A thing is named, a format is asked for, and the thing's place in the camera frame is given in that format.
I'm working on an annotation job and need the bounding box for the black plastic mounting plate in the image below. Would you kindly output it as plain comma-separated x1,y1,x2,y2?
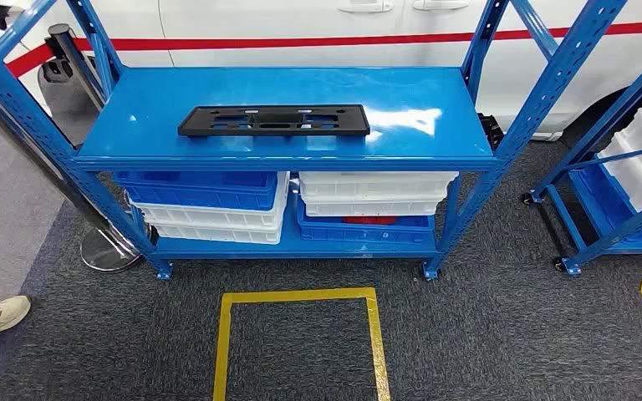
177,104,371,139

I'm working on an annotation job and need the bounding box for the white car with red stripe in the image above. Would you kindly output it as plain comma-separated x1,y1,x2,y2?
0,0,642,142

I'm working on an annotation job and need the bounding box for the blue metal shelf rack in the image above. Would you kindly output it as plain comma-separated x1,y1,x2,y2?
522,35,642,277
0,0,629,282

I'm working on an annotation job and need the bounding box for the black ribbed object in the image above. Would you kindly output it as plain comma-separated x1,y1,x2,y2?
476,113,506,151

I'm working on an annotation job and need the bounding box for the red item in bin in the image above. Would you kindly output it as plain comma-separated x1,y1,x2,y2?
343,216,400,226

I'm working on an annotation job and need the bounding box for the black stanchion post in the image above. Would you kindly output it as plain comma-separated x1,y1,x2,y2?
43,23,107,112

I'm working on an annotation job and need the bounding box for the chrome stanchion post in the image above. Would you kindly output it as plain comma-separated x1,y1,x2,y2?
0,76,160,274

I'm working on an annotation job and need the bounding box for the blue plastic bin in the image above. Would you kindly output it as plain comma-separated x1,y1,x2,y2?
568,163,642,250
114,170,279,212
296,195,436,246

